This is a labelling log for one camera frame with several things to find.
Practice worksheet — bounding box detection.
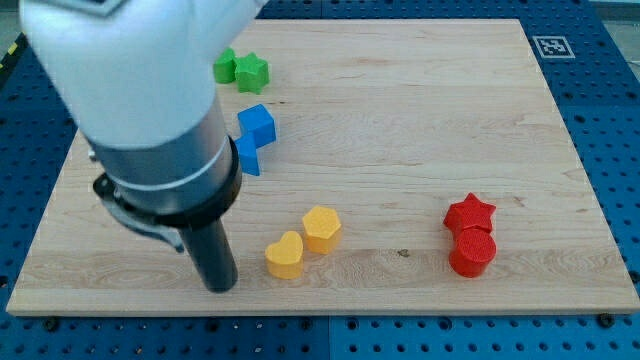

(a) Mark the black flange clamp ring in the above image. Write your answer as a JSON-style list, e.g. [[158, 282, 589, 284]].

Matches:
[[92, 136, 243, 253]]

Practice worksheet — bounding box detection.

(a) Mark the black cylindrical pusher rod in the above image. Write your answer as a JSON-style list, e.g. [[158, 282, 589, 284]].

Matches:
[[178, 220, 238, 293]]

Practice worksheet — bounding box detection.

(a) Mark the yellow heart block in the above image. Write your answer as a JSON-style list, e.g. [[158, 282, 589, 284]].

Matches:
[[264, 231, 304, 280]]

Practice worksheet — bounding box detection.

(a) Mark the yellow hexagon block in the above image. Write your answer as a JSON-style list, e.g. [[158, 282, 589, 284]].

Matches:
[[302, 206, 342, 254]]

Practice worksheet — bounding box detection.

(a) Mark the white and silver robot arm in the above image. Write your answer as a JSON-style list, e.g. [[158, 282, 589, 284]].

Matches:
[[19, 0, 262, 292]]

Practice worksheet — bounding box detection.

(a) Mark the light wooden board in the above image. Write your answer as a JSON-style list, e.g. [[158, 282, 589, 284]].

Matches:
[[7, 19, 639, 317]]

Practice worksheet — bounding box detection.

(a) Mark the blue triangular block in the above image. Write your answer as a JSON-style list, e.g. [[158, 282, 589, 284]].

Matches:
[[235, 133, 260, 176]]

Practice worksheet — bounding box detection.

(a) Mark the blue cube block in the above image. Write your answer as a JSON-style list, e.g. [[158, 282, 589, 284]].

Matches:
[[237, 104, 277, 148]]

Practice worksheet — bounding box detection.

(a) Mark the green rounded block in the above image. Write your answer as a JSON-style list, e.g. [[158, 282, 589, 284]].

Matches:
[[213, 48, 236, 84]]

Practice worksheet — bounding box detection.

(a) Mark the green star block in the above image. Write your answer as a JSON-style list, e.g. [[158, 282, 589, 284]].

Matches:
[[235, 52, 270, 94]]

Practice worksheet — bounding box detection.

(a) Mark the red cylinder block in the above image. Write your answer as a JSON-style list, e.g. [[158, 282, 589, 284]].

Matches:
[[449, 228, 497, 278]]

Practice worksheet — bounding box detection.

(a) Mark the red star block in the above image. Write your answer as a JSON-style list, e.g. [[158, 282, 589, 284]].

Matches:
[[443, 193, 496, 236]]

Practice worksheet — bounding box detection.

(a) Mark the white fiducial marker tag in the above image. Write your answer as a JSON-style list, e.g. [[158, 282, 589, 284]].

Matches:
[[533, 36, 575, 59]]

